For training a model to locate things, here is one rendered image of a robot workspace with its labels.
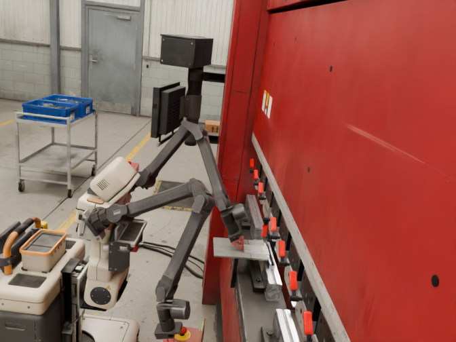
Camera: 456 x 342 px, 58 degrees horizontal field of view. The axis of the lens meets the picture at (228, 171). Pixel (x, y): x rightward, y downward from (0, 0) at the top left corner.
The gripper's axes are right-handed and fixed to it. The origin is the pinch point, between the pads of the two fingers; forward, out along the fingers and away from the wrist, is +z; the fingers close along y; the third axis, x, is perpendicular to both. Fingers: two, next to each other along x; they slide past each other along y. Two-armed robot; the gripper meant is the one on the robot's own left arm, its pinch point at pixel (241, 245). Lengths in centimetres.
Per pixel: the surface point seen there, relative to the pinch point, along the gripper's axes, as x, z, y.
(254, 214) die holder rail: -9, 10, 49
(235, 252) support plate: 3.3, 0.0, -4.2
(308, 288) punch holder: -23, -20, -77
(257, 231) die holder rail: -8.1, 12.7, 32.7
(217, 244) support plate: 10.9, -4.6, 2.5
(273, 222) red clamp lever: -20.2, -20.7, -30.2
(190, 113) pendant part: 9, -49, 140
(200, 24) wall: -29, -120, 712
